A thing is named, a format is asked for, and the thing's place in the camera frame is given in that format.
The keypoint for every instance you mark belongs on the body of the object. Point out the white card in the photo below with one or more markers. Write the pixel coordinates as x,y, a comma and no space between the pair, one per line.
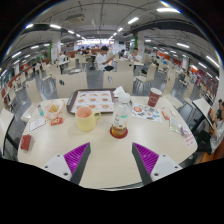
37,124

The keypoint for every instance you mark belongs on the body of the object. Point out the person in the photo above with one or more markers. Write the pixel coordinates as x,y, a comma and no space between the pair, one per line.
102,61
216,133
135,57

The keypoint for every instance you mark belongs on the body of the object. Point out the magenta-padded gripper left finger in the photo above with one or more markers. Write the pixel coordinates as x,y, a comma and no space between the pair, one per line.
76,158

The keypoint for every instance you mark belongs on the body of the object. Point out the clear tea bottle white cap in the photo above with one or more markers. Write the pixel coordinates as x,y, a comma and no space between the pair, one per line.
120,116

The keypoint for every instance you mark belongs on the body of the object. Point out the white paper napkin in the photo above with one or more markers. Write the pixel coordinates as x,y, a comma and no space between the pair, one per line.
118,91

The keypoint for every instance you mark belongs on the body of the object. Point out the red sauce packet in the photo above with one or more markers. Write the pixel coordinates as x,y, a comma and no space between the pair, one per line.
56,121

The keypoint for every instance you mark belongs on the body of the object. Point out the yellow mug pink inside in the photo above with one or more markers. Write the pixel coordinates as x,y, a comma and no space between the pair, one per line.
85,121

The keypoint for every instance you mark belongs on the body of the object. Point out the neighbouring white table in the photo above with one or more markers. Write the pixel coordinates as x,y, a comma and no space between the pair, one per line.
202,106

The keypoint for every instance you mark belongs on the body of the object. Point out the colourful sticker sheet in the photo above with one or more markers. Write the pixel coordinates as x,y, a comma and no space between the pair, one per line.
146,112

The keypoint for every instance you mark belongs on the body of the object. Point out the dark tray with paper menu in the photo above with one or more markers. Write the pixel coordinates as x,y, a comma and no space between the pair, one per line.
91,101

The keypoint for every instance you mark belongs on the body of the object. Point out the small red wrapper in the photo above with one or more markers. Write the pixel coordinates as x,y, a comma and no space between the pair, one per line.
165,115

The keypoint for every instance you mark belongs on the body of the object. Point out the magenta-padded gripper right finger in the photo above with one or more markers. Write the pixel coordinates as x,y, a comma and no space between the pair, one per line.
146,158

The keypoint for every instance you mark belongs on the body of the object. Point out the white paper with red print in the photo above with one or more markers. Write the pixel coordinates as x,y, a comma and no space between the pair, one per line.
190,140

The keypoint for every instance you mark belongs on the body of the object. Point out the ceiling strip lights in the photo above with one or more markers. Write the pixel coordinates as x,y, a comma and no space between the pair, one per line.
168,10

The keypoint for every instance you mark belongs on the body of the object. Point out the ceiling air conditioner unit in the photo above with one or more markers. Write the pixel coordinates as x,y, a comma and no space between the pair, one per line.
75,18

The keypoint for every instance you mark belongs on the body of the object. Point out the paper snack bag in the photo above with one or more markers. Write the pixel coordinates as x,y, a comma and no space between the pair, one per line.
54,109

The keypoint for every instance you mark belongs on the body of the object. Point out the red paper cup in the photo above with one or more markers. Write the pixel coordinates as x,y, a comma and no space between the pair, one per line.
154,98

